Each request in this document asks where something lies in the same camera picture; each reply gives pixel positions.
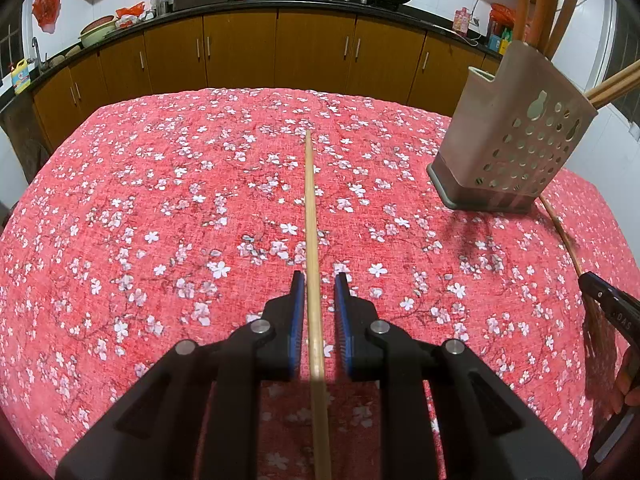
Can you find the lower wooden kitchen cabinets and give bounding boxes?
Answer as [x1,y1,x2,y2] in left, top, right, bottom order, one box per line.
[30,8,504,153]

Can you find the beige perforated utensil holder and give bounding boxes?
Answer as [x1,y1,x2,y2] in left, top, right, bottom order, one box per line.
[427,41,597,214]

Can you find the red floral tablecloth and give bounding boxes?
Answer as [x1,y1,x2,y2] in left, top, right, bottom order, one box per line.
[1,89,639,479]

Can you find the leaning chopstick pair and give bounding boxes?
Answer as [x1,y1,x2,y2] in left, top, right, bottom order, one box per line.
[585,60,640,110]

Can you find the red bag and bottles group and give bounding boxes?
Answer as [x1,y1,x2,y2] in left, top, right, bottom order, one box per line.
[487,3,515,52]

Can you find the black stone countertop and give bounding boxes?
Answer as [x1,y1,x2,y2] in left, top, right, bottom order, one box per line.
[0,0,504,111]

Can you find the pink bottle on counter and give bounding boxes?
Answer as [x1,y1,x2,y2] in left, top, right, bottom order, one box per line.
[452,6,471,37]

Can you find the yellow detergent bottle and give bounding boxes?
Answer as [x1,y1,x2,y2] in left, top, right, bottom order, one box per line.
[11,58,30,94]

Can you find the green bowl on counter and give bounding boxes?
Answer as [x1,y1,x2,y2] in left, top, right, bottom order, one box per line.
[79,14,116,48]

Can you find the orange bag on counter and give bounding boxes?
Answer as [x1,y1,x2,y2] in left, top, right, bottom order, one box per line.
[115,1,145,29]

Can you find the red plastic bag on wall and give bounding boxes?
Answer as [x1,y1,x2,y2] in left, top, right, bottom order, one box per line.
[32,0,61,35]

